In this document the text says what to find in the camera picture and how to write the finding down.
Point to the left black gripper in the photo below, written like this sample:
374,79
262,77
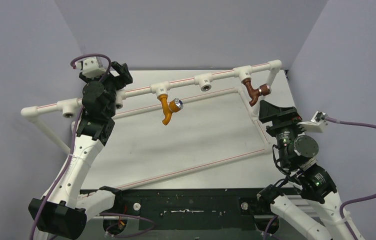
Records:
125,78

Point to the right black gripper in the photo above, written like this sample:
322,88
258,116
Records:
282,117

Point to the red-brown water faucet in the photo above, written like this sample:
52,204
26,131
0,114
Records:
255,93

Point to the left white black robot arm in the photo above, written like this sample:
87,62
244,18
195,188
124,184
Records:
56,212

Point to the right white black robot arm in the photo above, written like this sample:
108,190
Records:
297,161

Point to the orange water faucet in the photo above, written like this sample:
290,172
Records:
170,107

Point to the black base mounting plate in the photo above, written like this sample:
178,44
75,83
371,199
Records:
195,209

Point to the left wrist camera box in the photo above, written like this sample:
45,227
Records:
90,68

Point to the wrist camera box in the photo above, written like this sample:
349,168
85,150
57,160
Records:
90,68
317,124

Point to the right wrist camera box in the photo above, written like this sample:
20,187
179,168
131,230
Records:
317,124

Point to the white pipe frame with tees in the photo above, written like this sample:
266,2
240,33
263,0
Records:
260,74

